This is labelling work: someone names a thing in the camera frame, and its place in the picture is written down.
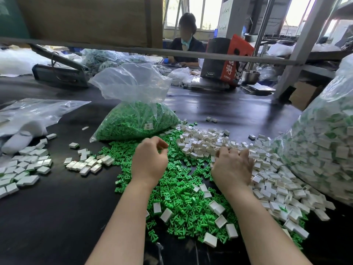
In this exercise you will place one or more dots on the person's left hand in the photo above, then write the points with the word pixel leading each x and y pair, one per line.
pixel 149 162

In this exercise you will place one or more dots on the person's right hand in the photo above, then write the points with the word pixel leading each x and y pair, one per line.
pixel 233 171

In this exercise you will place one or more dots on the pile of green parts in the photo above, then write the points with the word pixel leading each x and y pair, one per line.
pixel 132 159

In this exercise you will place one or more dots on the pile of white plastic caps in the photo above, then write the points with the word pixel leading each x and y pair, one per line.
pixel 278 172

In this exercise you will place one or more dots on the pile of assembled white pieces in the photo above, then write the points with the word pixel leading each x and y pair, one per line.
pixel 26 168

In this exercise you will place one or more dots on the person's right forearm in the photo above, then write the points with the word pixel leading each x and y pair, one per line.
pixel 276 239

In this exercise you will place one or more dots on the person's left forearm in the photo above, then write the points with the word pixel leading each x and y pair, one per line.
pixel 120 238

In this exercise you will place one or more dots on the bag of green clips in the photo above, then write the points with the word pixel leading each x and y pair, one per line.
pixel 138 119

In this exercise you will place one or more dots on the large bag of white caps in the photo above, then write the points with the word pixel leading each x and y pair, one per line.
pixel 331 141

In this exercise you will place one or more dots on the clear bag of pale parts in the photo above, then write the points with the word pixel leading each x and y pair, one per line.
pixel 109 59

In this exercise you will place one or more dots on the white paper sheets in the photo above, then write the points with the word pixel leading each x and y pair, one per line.
pixel 258 87

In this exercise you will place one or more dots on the crumpled white plastic bag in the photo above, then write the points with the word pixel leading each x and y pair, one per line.
pixel 180 75

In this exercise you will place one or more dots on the metal bowl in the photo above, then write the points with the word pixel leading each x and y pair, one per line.
pixel 250 77

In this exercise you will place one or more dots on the cardboard box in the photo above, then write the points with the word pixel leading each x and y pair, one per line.
pixel 306 96

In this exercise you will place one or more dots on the black and red box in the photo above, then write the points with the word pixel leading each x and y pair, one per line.
pixel 223 63

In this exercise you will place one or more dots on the black table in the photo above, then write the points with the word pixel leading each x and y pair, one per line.
pixel 55 226

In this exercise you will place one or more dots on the empty clear plastic bag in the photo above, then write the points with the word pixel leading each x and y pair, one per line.
pixel 36 111

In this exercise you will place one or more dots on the white bags on shelf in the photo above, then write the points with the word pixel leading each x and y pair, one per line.
pixel 302 49

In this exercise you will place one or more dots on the brown board panel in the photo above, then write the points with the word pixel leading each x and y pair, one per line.
pixel 81 20

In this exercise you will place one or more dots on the white plastic sheet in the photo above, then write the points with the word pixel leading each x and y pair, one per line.
pixel 22 61

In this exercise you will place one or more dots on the grey metal shelf frame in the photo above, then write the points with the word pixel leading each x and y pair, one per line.
pixel 110 48

